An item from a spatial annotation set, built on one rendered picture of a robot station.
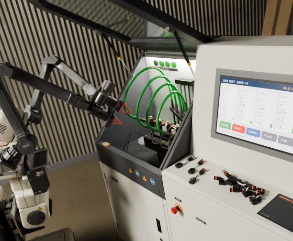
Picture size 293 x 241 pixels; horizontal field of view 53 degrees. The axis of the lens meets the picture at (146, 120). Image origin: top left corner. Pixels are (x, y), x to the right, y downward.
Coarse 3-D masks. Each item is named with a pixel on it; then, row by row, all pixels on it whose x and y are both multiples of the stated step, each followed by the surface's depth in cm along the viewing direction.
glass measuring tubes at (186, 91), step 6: (180, 78) 190; (180, 84) 189; (186, 84) 184; (192, 84) 182; (180, 90) 193; (186, 90) 188; (192, 90) 186; (186, 96) 189; (192, 96) 186; (186, 102) 195
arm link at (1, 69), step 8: (0, 72) 130; (8, 72) 131; (16, 72) 134; (24, 72) 135; (16, 80) 136; (24, 80) 136; (32, 80) 136; (40, 80) 137; (40, 88) 138; (48, 88) 139; (56, 88) 140; (64, 88) 143; (56, 96) 140; (64, 96) 141; (72, 96) 141; (80, 96) 147; (72, 104) 142
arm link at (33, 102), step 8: (56, 56) 183; (48, 64) 185; (40, 72) 186; (48, 72) 186; (40, 96) 183; (32, 104) 181; (40, 104) 184; (32, 112) 178; (40, 112) 186; (40, 120) 185
